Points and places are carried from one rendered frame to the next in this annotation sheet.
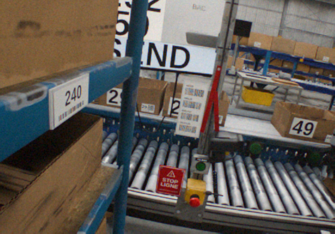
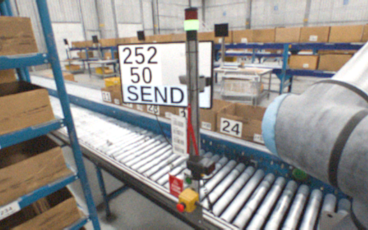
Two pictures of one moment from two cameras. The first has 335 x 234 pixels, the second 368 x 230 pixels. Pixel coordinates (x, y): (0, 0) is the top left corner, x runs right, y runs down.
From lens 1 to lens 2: 0.63 m
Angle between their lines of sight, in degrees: 34
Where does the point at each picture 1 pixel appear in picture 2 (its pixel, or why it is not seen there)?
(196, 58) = not seen: hidden behind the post
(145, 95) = (203, 115)
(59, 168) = (11, 169)
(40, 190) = not seen: outside the picture
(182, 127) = (176, 148)
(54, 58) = not seen: outside the picture
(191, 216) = (195, 220)
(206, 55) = not seen: hidden behind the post
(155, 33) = (157, 79)
